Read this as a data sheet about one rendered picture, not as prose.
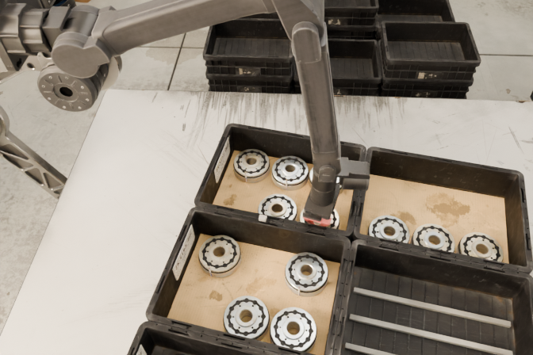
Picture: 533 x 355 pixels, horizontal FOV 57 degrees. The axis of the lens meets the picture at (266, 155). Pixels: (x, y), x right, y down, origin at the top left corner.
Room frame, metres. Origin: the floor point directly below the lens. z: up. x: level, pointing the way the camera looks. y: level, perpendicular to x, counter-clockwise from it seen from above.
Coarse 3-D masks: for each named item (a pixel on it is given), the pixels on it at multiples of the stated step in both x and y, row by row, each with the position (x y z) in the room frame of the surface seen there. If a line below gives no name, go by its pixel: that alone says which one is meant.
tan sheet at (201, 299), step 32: (192, 256) 0.63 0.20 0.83; (256, 256) 0.62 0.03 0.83; (288, 256) 0.62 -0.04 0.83; (192, 288) 0.54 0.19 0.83; (224, 288) 0.54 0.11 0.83; (256, 288) 0.54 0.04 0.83; (288, 288) 0.53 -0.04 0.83; (192, 320) 0.46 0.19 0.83; (320, 320) 0.45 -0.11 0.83; (320, 352) 0.38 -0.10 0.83
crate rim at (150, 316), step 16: (192, 208) 0.71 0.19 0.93; (208, 208) 0.70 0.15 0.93; (256, 224) 0.66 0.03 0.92; (272, 224) 0.65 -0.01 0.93; (176, 240) 0.62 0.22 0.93; (336, 240) 0.60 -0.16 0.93; (176, 256) 0.58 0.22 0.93; (160, 288) 0.50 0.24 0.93; (336, 288) 0.48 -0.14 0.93; (336, 304) 0.44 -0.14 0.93; (160, 320) 0.42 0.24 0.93; (176, 320) 0.42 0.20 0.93; (336, 320) 0.41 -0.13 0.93; (224, 336) 0.39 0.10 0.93; (240, 336) 0.38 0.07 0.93; (288, 352) 0.35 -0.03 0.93; (304, 352) 0.35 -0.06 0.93
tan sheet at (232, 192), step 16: (272, 160) 0.94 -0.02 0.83; (224, 176) 0.89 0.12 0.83; (224, 192) 0.83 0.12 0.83; (240, 192) 0.83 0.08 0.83; (256, 192) 0.83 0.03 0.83; (272, 192) 0.82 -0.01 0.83; (288, 192) 0.82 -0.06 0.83; (304, 192) 0.82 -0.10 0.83; (352, 192) 0.81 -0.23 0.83; (240, 208) 0.77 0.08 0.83; (256, 208) 0.77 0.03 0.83; (336, 208) 0.76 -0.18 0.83
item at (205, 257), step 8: (208, 240) 0.66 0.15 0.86; (216, 240) 0.66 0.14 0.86; (224, 240) 0.66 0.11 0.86; (232, 240) 0.65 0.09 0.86; (200, 248) 0.63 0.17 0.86; (208, 248) 0.63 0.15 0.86; (232, 248) 0.63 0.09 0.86; (200, 256) 0.61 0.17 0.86; (208, 256) 0.61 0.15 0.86; (232, 256) 0.61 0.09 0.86; (208, 264) 0.59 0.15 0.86; (216, 264) 0.59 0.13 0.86; (224, 264) 0.59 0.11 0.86; (232, 264) 0.59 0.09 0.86
